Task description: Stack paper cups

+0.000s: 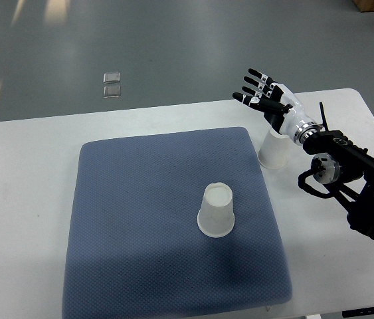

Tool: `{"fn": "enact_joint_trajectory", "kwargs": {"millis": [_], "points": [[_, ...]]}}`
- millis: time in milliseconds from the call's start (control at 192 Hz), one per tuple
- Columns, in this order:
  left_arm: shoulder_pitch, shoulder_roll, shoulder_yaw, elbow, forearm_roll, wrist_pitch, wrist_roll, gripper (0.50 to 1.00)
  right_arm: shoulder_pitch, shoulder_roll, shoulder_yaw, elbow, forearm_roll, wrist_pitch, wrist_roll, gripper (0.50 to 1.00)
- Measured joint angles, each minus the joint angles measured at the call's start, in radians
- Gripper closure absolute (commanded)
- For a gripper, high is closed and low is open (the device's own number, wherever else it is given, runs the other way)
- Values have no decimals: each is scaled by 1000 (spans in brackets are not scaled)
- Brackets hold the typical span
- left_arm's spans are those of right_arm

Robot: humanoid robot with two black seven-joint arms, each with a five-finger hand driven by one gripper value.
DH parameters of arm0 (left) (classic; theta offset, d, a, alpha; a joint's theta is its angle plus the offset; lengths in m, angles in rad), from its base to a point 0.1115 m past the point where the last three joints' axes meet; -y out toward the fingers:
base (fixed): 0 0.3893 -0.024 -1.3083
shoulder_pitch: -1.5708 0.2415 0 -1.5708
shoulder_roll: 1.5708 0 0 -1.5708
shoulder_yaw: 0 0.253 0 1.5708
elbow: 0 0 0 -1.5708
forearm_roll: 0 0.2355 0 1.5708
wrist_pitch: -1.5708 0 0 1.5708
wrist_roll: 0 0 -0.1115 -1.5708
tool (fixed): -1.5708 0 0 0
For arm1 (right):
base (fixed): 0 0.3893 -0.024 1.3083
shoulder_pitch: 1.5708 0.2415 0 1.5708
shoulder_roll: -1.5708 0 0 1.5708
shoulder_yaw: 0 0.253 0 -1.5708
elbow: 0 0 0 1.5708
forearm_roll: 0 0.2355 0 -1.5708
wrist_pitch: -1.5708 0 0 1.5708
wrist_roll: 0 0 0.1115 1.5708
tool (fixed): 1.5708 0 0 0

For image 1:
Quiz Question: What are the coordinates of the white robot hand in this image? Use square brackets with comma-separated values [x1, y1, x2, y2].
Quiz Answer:
[233, 68, 316, 144]

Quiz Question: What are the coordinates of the white paper cup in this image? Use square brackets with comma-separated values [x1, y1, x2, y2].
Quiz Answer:
[197, 182, 235, 238]
[258, 128, 290, 169]

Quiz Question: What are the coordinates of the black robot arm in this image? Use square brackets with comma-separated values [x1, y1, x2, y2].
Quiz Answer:
[233, 68, 374, 240]

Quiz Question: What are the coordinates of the white paper cup on cushion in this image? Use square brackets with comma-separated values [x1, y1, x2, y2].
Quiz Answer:
[197, 182, 235, 238]

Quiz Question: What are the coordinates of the wooden box corner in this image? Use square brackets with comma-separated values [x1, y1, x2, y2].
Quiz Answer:
[353, 0, 373, 13]

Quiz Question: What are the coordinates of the lower metal floor plate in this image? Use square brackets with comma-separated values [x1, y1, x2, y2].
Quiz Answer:
[104, 85, 121, 98]

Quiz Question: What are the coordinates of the metal floor plate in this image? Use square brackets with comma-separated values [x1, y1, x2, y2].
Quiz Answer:
[104, 85, 121, 98]
[103, 71, 120, 84]

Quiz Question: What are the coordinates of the upper metal floor plate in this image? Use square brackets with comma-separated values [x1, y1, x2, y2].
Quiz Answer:
[103, 71, 120, 84]

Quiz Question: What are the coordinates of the blue quilted cushion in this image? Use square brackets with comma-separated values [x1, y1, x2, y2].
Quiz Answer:
[62, 127, 292, 318]

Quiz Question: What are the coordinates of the black table control panel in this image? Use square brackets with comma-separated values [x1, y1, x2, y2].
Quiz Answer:
[341, 307, 374, 318]

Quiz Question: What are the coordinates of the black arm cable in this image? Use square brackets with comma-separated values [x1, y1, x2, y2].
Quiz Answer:
[318, 101, 329, 132]

